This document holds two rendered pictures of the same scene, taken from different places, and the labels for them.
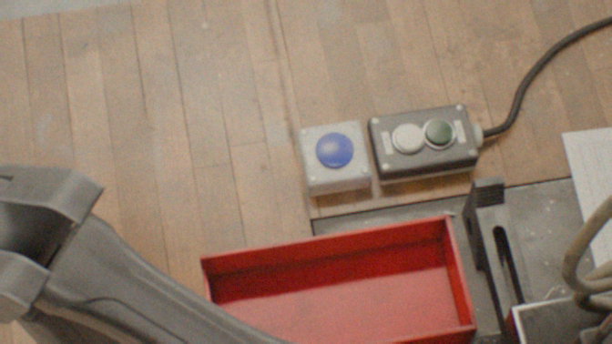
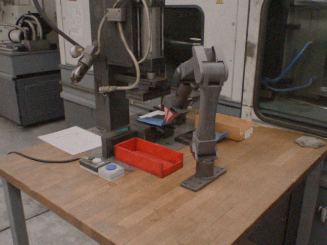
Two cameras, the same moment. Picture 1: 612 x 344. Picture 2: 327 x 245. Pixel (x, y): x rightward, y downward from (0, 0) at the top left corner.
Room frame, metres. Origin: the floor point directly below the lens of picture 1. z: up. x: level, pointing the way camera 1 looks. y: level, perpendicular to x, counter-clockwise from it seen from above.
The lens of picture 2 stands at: (1.01, 0.96, 1.47)
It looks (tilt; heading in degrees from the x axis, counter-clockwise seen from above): 20 degrees down; 234
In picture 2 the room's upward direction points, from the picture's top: straight up
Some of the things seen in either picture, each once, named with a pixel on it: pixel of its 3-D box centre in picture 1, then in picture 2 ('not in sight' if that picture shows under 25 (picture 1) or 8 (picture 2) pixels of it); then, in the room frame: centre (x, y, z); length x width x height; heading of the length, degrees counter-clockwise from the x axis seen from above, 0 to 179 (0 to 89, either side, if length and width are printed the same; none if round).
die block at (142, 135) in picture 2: not in sight; (151, 130); (0.20, -0.24, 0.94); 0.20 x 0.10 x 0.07; 13
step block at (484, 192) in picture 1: (489, 224); (110, 145); (0.44, -0.18, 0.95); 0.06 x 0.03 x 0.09; 13
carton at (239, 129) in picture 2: not in sight; (223, 126); (-0.13, -0.11, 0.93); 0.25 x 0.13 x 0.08; 103
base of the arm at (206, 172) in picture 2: not in sight; (204, 168); (0.26, 0.19, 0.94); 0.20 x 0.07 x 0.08; 13
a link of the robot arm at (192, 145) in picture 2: not in sight; (204, 150); (0.26, 0.18, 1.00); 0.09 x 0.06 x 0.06; 156
